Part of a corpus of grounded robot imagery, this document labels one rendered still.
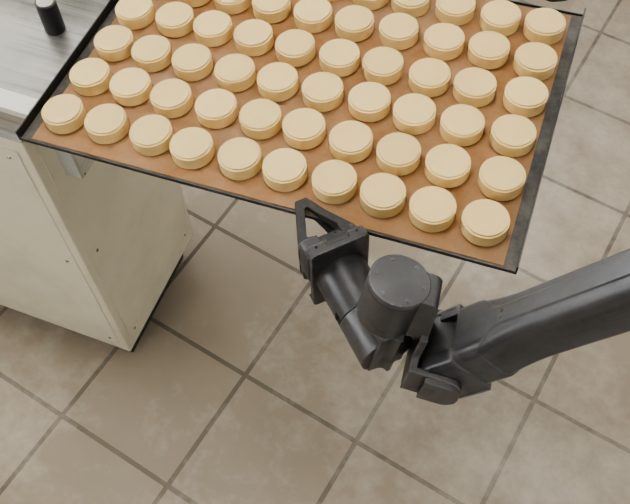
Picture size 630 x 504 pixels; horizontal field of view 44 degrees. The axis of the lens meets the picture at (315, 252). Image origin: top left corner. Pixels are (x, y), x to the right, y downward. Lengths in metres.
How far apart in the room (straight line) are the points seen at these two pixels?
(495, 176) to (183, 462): 1.13
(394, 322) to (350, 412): 1.11
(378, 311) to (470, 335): 0.09
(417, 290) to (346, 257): 0.12
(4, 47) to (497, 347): 0.90
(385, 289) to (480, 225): 0.17
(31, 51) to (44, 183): 0.20
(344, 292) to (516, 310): 0.17
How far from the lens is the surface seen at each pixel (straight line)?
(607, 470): 1.87
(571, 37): 1.05
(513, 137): 0.90
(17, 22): 1.35
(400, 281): 0.69
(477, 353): 0.72
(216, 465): 1.78
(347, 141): 0.88
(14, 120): 1.16
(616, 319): 0.67
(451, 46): 0.99
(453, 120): 0.90
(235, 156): 0.88
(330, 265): 0.78
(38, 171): 1.24
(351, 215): 0.84
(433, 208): 0.83
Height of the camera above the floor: 1.70
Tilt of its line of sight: 60 degrees down
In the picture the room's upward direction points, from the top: straight up
